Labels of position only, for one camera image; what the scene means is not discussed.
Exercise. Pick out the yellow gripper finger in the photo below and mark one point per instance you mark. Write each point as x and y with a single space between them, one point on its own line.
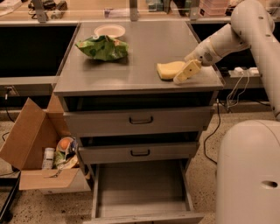
190 68

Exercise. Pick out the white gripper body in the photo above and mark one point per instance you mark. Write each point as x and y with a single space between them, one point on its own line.
202 53

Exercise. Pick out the yellow sponge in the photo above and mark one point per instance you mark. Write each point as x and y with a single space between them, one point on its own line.
168 71

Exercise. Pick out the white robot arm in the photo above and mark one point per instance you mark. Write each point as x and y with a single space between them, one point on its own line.
248 166

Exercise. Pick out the grey top drawer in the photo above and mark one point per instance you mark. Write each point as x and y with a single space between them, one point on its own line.
106 123

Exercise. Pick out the grey metal drawer cabinet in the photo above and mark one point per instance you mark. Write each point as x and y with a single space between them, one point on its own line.
133 82

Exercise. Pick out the grey open bottom drawer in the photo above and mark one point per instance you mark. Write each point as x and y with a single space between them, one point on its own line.
150 192

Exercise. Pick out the grey middle drawer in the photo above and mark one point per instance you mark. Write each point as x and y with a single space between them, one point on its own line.
137 152

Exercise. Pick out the pink plastic container stack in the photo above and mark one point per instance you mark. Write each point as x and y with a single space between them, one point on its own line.
213 8

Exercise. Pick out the white power strip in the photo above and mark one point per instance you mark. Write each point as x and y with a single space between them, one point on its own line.
242 71

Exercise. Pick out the white paper plate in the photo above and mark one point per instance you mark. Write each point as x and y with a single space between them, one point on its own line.
111 30

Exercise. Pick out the green crumpled chip bag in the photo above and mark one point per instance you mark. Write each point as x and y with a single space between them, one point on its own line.
103 48

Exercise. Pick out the brown cardboard box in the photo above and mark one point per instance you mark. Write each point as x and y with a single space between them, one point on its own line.
35 130

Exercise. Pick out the white spray can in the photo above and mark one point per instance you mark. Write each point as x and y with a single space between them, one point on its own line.
48 159

